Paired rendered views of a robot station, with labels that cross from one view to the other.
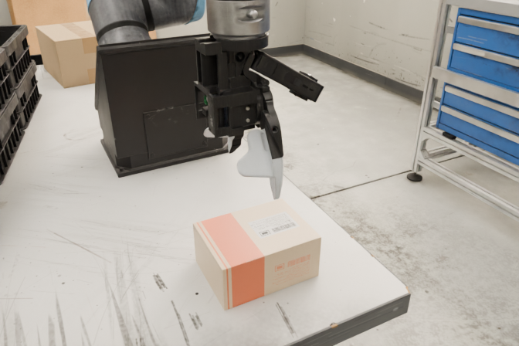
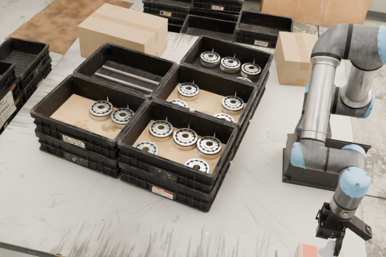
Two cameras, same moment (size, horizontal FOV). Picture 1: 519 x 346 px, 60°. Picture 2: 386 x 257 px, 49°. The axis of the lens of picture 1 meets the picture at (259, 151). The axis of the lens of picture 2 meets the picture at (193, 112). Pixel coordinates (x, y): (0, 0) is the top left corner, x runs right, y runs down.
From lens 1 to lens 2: 0.99 m
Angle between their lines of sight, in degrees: 32
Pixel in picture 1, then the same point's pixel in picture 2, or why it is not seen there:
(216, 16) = (332, 205)
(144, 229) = (281, 223)
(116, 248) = (266, 226)
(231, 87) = (329, 223)
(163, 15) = (342, 113)
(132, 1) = not seen: hidden behind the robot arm
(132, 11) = not seen: hidden behind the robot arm
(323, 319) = not seen: outside the picture
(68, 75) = (284, 78)
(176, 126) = (320, 173)
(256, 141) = (330, 245)
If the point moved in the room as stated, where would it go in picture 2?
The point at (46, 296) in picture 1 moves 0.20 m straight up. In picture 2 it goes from (235, 236) to (243, 203)
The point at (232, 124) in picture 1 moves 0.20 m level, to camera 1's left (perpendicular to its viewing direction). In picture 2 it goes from (323, 236) to (267, 201)
